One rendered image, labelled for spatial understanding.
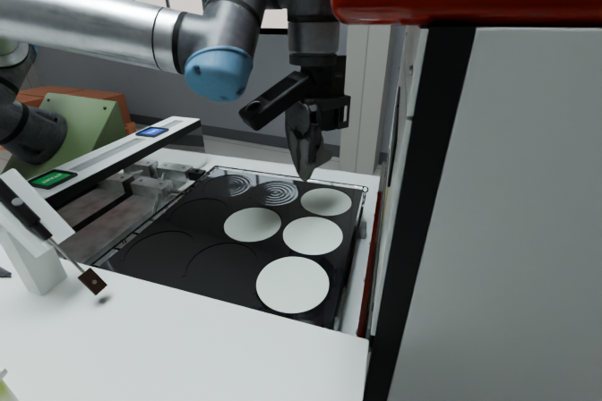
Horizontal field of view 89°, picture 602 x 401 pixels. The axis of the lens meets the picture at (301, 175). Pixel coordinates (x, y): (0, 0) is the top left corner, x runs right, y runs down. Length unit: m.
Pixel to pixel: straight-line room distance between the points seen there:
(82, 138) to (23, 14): 0.53
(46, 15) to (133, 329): 0.35
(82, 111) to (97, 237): 0.47
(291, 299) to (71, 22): 0.42
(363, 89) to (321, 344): 2.26
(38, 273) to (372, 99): 2.29
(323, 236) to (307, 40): 0.30
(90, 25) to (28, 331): 0.32
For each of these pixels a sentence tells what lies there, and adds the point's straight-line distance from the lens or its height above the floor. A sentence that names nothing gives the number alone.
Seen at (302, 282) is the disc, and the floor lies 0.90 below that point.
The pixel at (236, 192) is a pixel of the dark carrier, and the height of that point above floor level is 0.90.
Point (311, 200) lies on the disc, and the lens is 0.61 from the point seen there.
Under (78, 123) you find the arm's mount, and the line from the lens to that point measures 1.02.
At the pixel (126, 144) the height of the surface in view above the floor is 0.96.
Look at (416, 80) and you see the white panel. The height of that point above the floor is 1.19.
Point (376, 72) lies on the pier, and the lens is 2.43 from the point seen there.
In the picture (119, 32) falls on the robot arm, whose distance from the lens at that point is 0.44.
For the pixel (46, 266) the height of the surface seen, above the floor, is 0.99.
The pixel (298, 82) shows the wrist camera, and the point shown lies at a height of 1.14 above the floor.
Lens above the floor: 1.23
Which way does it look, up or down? 28 degrees down
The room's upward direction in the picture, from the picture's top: straight up
